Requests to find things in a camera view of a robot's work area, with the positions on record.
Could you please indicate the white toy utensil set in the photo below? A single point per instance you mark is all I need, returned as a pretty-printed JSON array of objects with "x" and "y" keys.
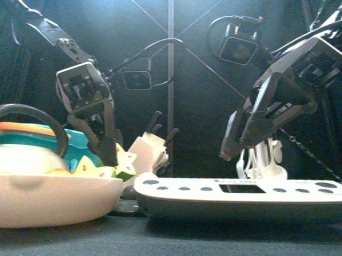
[{"x": 267, "y": 163}]

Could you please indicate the grey vertical frame pole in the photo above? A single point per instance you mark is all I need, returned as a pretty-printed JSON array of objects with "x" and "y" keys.
[{"x": 170, "y": 83}]

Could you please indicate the small grey round object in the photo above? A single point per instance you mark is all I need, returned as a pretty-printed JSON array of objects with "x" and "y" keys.
[{"x": 127, "y": 196}]

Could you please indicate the yellow green toy starfruit half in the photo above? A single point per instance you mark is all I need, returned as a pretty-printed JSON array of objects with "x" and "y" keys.
[
  {"x": 126, "y": 163},
  {"x": 87, "y": 168}
]

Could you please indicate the white toy appliance with buttons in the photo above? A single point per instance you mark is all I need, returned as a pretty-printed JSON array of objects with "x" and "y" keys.
[{"x": 241, "y": 200}]

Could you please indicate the white round pan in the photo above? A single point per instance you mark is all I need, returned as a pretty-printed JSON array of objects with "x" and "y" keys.
[{"x": 54, "y": 200}]

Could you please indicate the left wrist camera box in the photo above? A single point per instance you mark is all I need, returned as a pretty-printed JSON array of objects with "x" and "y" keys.
[{"x": 136, "y": 79}]

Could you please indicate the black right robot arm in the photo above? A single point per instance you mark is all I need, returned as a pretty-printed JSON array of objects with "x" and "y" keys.
[{"x": 325, "y": 20}]

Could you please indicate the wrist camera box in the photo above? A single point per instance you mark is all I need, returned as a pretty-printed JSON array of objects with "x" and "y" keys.
[
  {"x": 136, "y": 79},
  {"x": 239, "y": 48}
]

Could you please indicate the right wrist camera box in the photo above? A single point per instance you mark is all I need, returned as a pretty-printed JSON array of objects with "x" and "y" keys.
[{"x": 239, "y": 48}]

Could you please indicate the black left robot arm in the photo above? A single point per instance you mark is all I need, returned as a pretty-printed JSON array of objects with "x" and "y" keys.
[{"x": 48, "y": 29}]

